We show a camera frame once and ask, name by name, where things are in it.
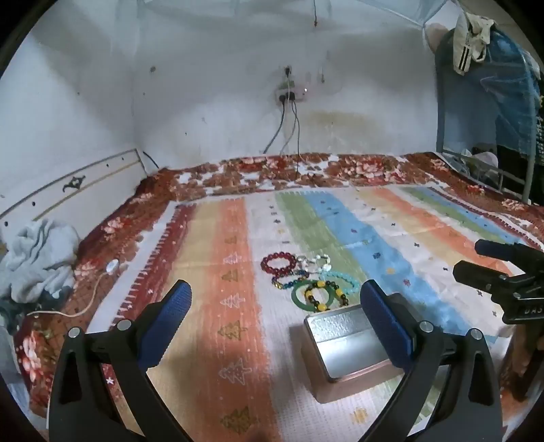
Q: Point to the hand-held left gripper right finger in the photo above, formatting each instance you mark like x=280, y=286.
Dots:
x=384, y=327

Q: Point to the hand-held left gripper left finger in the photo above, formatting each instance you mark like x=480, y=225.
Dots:
x=172, y=323

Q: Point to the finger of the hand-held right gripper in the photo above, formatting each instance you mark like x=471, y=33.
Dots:
x=476, y=276
x=493, y=248

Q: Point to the metal tin box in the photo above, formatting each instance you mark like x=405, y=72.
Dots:
x=340, y=340

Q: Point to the green jade bangle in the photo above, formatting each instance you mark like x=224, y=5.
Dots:
x=295, y=295

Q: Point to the striped colourful mat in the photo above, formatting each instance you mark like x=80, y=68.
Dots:
x=212, y=255

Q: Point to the grey crumpled cloth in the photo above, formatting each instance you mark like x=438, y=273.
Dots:
x=38, y=255

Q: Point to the white bed headboard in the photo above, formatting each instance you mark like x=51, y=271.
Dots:
x=85, y=191

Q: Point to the red floral blanket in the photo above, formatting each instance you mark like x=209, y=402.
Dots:
x=255, y=170

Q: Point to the beige striped hanging jacket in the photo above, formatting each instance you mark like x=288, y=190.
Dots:
x=467, y=38

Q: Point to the pink cloth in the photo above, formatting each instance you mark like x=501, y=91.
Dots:
x=435, y=36

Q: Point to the white wall power socket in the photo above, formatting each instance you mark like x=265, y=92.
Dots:
x=291, y=92

